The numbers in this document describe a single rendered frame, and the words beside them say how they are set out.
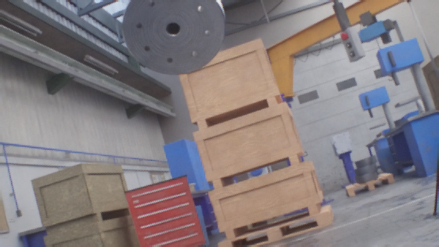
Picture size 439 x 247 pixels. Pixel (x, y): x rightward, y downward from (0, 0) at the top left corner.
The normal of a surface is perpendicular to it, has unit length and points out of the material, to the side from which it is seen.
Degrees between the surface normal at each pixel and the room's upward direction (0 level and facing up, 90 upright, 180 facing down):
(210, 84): 90
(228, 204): 90
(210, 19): 131
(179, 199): 90
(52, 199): 90
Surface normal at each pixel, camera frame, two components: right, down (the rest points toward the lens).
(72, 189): -0.22, -0.11
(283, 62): -0.64, 0.06
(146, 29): 0.03, 0.53
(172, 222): 0.14, -0.22
